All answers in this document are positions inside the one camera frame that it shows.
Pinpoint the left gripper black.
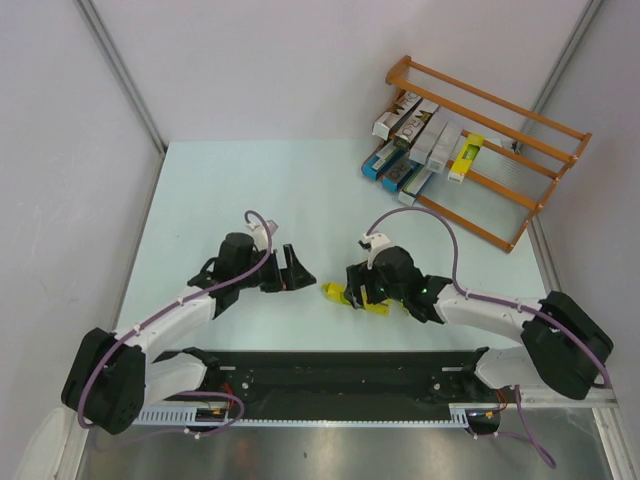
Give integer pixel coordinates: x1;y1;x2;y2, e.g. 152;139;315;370
235;244;314;292

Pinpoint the yellow Curaprox box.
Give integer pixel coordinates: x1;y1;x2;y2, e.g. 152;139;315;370
322;282;391;316
447;133;485;183

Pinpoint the blue toothpaste box with barcode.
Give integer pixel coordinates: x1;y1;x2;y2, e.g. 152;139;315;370
361;141;405;180

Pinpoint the lilac text-side toothpaste box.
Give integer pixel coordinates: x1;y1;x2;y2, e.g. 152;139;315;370
409;111;448;164

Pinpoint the silver black R&O charcoal box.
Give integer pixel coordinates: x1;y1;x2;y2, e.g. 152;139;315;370
372;91;422;140

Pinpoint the lilac Protefix toothpaste box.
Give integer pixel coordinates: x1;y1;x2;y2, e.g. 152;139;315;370
426;122;462;174

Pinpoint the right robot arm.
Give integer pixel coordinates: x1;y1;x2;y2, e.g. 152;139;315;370
344;246;613;401

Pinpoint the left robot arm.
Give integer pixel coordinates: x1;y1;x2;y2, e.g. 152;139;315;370
61;233;316;435

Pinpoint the orange wooden shelf rack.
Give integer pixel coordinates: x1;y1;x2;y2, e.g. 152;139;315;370
361;56;592;253

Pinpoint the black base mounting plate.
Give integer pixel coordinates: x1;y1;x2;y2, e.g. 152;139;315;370
149;347;506;416

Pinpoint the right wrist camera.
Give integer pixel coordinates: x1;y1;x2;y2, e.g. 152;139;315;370
358;232;393;270

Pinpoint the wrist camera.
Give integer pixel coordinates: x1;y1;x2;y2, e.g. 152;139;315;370
358;232;393;270
246;220;278;251

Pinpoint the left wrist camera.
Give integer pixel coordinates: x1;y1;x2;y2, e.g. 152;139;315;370
246;220;278;251

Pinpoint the white slotted cable duct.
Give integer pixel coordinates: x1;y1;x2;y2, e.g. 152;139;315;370
134;404;236;426

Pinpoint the aluminium frame rail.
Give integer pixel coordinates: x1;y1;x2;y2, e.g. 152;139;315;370
514;384;619;409

